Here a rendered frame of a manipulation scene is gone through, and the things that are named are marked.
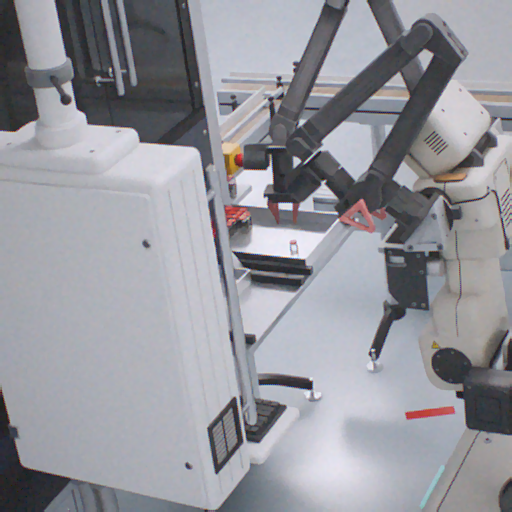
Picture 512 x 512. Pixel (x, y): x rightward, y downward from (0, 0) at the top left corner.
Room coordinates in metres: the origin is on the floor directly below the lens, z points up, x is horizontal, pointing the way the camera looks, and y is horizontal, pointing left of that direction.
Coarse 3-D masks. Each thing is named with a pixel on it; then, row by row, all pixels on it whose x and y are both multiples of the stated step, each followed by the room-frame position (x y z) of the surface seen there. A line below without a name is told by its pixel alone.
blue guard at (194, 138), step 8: (200, 120) 3.40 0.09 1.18; (192, 128) 3.36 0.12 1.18; (200, 128) 3.39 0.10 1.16; (184, 136) 3.31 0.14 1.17; (192, 136) 3.35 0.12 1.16; (200, 136) 3.39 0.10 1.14; (208, 136) 3.42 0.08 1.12; (176, 144) 3.27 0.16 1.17; (184, 144) 3.31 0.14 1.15; (192, 144) 3.34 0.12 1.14; (200, 144) 3.38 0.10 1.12; (208, 144) 3.42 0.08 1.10; (200, 152) 3.37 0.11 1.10; (208, 152) 3.41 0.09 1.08; (208, 160) 3.40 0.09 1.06
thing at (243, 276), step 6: (240, 270) 3.01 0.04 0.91; (246, 270) 3.00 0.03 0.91; (222, 276) 3.04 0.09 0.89; (240, 276) 3.01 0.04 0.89; (246, 276) 2.98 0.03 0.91; (222, 282) 3.01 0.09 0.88; (240, 282) 2.95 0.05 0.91; (246, 282) 2.98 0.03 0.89; (222, 288) 2.98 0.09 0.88; (240, 288) 2.95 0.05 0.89; (222, 294) 2.95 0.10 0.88
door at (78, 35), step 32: (0, 0) 2.78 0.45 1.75; (64, 0) 2.97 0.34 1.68; (0, 32) 2.76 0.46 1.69; (64, 32) 2.95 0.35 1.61; (0, 64) 2.74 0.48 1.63; (96, 64) 3.04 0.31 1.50; (0, 96) 2.72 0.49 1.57; (32, 96) 2.81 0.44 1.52; (96, 96) 3.02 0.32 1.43; (0, 128) 2.70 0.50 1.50
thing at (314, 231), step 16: (256, 208) 3.37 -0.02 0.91; (288, 208) 3.32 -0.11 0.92; (256, 224) 3.32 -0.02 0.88; (272, 224) 3.31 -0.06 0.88; (288, 224) 3.29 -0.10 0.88; (304, 224) 3.28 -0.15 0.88; (320, 224) 3.26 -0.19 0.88; (336, 224) 3.19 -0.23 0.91; (240, 240) 3.24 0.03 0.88; (256, 240) 3.22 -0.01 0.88; (272, 240) 3.21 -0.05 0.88; (288, 240) 3.20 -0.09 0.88; (304, 240) 3.18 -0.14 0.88; (320, 240) 3.10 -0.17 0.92; (240, 256) 3.11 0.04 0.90; (256, 256) 3.08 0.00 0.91; (272, 256) 3.06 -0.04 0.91; (288, 256) 3.04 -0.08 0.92; (304, 256) 3.09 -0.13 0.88
